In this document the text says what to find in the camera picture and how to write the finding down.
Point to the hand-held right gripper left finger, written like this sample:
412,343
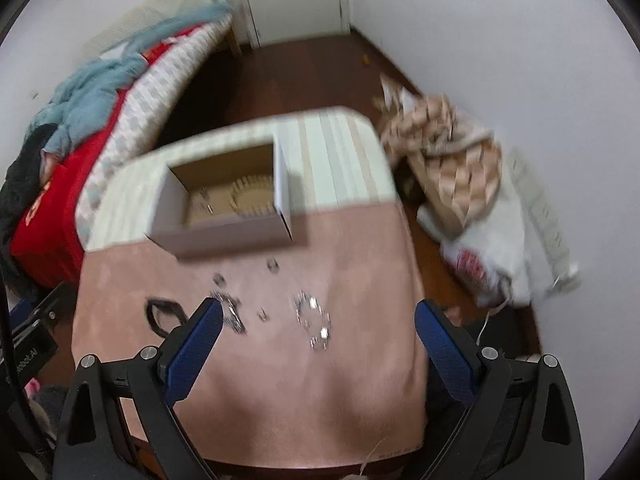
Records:
195,345

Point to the pink tablecloth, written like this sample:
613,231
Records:
310,400

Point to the dark fuzzy cloth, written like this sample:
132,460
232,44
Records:
20,175

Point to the brown patterned cloth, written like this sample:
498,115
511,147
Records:
440,130

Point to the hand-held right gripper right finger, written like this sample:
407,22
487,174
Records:
446,355

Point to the red blanket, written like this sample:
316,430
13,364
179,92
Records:
55,210

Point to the white cardboard box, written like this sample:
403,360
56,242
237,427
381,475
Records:
225,232

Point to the small silver stud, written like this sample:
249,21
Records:
263,315

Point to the small silver jewelry pieces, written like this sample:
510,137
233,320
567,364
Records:
205,202

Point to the cream ribbed bedding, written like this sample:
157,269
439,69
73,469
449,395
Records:
165,5

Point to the small silver earring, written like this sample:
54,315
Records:
273,265

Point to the white plastic bag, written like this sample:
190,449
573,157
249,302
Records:
505,245

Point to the blue blanket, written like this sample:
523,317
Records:
95,95

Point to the striped pale cloth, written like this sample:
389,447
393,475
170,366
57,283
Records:
330,160

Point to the patterned bed mattress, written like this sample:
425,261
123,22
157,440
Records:
150,110

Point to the white power strip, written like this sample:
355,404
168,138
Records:
542,210

